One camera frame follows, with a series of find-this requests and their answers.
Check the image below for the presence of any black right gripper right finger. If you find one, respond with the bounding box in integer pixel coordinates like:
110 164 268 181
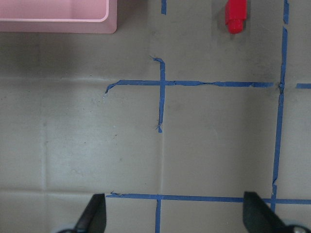
243 192 292 233

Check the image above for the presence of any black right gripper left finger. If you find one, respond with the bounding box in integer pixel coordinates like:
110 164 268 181
73 194 106 233

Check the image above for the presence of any pink plastic box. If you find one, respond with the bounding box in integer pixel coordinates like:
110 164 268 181
0 0 117 34

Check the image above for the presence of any red toy block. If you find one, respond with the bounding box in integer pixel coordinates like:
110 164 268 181
225 0 247 34

